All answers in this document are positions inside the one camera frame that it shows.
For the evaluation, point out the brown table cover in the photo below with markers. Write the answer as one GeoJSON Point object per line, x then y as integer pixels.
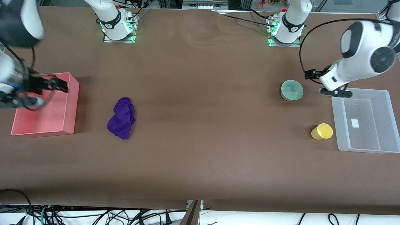
{"type": "Point", "coordinates": [200, 140]}

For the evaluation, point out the white label sticker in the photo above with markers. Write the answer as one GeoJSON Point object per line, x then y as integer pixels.
{"type": "Point", "coordinates": [355, 123]}

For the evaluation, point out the dark metal post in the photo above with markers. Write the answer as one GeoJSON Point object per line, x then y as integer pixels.
{"type": "Point", "coordinates": [192, 215]}

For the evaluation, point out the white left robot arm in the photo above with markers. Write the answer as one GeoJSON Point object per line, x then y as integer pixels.
{"type": "Point", "coordinates": [359, 47]}

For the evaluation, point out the purple cloth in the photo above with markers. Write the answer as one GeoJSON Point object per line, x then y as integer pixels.
{"type": "Point", "coordinates": [122, 117]}

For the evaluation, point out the grey power strip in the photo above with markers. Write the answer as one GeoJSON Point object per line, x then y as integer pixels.
{"type": "Point", "coordinates": [204, 4]}

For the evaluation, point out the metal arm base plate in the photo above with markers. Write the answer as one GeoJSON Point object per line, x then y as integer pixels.
{"type": "Point", "coordinates": [286, 44]}
{"type": "Point", "coordinates": [120, 39]}

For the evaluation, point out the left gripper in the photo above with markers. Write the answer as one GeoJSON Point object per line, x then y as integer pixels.
{"type": "Point", "coordinates": [316, 74]}

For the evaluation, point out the green ceramic bowl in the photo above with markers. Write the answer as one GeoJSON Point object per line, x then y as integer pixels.
{"type": "Point", "coordinates": [291, 90]}

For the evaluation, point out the clear plastic bin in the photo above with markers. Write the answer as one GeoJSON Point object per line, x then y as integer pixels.
{"type": "Point", "coordinates": [368, 125]}

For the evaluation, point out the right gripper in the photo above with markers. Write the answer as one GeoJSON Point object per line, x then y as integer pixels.
{"type": "Point", "coordinates": [35, 84]}

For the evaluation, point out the pink plastic bin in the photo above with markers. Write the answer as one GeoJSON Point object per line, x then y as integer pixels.
{"type": "Point", "coordinates": [47, 118]}

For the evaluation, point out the yellow plastic cup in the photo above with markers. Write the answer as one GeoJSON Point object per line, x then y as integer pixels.
{"type": "Point", "coordinates": [323, 131]}

